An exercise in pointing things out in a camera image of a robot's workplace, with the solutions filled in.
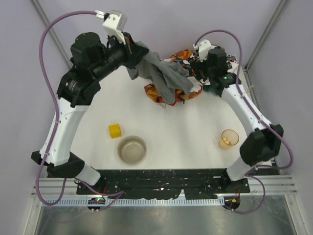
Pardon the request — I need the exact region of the grey cloth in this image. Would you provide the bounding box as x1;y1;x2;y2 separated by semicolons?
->
127;50;193;105

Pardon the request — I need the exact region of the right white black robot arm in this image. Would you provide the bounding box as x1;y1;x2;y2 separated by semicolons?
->
190;46;284;182

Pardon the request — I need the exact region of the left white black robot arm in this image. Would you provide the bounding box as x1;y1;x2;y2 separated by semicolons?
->
31;32;149;186

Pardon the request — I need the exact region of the orange black patterned cloth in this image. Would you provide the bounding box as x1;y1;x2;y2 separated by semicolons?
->
144;45;235;106

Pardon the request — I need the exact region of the teal green cloth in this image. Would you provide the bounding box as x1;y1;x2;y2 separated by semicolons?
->
203;85;216;93

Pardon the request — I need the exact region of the orange transparent plastic cup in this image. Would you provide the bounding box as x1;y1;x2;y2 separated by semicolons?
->
219;129;239;150

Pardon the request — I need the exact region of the yellow toy block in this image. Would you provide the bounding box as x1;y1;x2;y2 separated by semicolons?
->
109;124;122;139

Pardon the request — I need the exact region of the grey metal bowl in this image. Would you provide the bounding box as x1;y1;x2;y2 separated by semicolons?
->
117;136;147;165

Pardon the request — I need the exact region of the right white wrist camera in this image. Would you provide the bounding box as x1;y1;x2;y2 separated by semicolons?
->
193;39;214;62

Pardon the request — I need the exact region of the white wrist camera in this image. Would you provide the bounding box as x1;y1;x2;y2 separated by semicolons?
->
193;39;214;62
95;10;127;45

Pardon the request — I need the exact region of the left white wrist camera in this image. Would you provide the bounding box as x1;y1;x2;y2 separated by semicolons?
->
95;10;127;45

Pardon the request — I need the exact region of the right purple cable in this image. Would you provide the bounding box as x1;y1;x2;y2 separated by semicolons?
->
194;29;294;215

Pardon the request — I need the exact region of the left aluminium frame post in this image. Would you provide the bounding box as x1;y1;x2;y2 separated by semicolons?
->
30;0;72;77

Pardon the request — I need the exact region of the aluminium frame post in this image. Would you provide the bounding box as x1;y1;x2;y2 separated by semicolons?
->
30;0;72;77
244;0;291;73

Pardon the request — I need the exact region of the right aluminium frame post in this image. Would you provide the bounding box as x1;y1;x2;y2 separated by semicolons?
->
244;0;291;73

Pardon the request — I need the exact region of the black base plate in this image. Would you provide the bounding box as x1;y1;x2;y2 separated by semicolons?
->
76;168;250;200

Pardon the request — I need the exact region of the slotted cable duct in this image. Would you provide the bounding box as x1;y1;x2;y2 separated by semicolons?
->
56;197;224;207

